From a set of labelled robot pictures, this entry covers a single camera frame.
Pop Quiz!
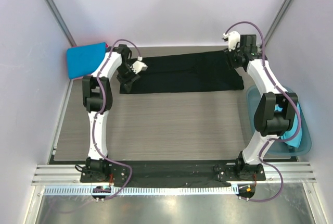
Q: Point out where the aluminium frame rail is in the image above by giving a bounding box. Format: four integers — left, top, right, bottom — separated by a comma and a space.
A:
31, 162, 316, 185

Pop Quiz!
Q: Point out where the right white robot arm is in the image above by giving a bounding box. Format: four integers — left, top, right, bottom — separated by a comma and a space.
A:
223, 31, 299, 180

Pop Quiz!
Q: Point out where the white slotted cable duct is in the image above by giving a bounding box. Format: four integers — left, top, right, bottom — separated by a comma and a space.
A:
44, 184, 238, 196

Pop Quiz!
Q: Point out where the right aluminium corner post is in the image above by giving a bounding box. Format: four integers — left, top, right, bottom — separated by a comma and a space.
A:
264, 0, 293, 46

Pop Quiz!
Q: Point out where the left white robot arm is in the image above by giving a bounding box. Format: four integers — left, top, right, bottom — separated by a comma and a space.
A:
81, 44, 147, 182

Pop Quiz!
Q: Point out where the black t shirt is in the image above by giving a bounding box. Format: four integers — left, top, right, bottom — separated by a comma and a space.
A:
129, 51, 244, 94

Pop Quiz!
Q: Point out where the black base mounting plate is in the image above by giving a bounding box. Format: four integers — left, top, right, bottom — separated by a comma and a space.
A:
75, 159, 266, 188

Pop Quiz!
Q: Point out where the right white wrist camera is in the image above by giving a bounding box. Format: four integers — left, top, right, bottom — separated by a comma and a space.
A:
222, 31, 240, 52

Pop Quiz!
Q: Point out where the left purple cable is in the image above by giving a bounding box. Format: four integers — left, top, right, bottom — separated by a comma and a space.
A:
93, 39, 133, 200

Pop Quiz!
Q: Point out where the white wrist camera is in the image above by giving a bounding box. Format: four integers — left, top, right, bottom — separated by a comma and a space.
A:
222, 31, 240, 52
130, 56, 148, 74

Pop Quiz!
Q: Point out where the aluminium corner post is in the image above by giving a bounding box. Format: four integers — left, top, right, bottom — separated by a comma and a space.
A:
44, 0, 76, 47
264, 0, 293, 46

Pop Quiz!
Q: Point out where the folded blue t shirt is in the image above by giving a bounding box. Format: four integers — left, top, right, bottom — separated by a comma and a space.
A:
66, 42, 108, 80

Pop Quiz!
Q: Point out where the translucent blue plastic bin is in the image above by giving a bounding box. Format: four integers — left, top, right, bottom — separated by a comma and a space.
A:
246, 85, 312, 157

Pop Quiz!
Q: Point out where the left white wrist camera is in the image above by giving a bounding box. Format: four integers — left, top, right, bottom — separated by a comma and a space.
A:
130, 56, 148, 74

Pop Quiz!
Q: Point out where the left aluminium corner post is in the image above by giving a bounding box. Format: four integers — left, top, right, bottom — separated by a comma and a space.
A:
44, 0, 76, 47

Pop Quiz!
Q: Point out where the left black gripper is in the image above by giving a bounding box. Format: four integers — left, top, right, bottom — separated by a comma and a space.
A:
117, 64, 140, 93

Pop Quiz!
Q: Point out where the crumpled light blue t shirt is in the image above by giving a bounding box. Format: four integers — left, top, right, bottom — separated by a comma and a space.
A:
275, 114, 302, 148

